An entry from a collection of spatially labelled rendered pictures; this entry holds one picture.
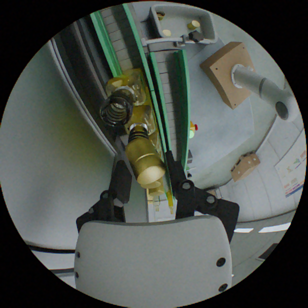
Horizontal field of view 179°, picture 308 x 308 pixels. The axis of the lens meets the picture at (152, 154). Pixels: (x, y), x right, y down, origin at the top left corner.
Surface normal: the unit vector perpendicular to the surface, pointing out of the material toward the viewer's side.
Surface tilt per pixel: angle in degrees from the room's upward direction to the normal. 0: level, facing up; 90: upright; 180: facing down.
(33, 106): 90
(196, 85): 0
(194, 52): 0
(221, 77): 0
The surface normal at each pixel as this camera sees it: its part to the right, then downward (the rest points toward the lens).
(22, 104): 0.97, -0.19
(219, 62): 0.07, 0.78
